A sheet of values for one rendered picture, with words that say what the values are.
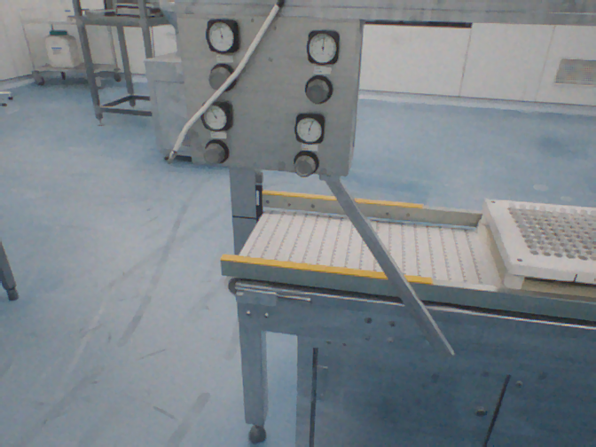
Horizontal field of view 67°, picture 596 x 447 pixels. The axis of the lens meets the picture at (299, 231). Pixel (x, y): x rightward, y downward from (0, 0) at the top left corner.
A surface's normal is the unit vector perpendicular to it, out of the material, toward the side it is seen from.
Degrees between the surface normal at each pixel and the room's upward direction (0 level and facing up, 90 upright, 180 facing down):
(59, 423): 0
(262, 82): 90
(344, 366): 90
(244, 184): 90
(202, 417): 0
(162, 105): 90
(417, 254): 0
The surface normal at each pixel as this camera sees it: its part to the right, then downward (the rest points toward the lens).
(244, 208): -0.18, 0.48
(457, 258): 0.01, -0.88
